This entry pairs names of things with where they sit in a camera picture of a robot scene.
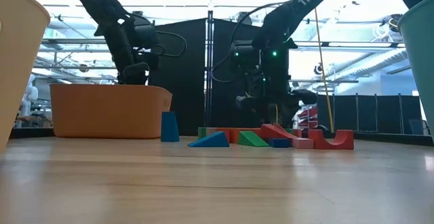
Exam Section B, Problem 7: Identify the yellow plastic bin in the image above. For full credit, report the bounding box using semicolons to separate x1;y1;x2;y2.
0;0;52;152

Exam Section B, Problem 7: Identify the small blue cube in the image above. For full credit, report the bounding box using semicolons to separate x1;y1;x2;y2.
267;137;292;149

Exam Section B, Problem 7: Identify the black partition row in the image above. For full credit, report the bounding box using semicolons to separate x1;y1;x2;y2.
315;92;423;135

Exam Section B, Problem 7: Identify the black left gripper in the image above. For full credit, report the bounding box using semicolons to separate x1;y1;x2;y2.
103;14;161;86

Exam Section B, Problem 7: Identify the red slanted block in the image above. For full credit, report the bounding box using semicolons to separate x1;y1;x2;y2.
260;123;299;141

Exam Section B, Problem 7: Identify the black table frame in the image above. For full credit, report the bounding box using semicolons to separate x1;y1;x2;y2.
9;126;434;147

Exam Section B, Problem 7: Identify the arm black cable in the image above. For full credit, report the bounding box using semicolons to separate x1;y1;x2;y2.
211;2;283;84
155;29;188;58

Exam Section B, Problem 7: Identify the red long block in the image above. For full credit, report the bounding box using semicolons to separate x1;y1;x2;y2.
216;127;239;145

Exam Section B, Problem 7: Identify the red arch block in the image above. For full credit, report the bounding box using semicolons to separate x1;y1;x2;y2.
307;128;355;151

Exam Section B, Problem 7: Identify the teal plastic bin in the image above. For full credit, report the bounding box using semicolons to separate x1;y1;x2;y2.
397;0;434;140

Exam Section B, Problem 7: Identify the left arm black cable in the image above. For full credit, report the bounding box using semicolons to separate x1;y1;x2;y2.
155;29;188;58

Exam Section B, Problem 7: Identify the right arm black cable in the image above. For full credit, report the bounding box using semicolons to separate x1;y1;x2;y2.
211;2;283;84

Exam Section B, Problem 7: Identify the green wedge block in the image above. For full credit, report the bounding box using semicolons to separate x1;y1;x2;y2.
237;130;271;148

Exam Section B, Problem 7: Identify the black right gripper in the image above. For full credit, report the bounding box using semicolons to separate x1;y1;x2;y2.
230;39;318;130

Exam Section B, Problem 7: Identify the orange plastic bin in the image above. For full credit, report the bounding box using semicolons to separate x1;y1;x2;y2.
50;83;174;140

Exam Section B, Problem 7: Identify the red rack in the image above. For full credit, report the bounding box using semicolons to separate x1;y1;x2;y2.
297;106;319;129

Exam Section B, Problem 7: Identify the yellow hanging cable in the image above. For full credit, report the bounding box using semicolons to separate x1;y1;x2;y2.
313;7;336;134

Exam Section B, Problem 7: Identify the orange block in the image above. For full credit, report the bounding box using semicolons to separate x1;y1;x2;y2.
230;127;262;141

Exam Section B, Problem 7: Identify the blue wedge block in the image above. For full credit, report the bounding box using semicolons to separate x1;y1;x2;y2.
186;130;231;149

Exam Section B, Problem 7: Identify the blue trapezoid block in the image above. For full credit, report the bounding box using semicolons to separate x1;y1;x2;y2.
160;111;181;143

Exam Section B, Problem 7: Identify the dark chair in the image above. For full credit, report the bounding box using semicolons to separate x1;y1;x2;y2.
409;118;434;136

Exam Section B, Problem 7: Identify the pink block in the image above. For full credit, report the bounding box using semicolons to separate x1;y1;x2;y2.
291;137;315;150

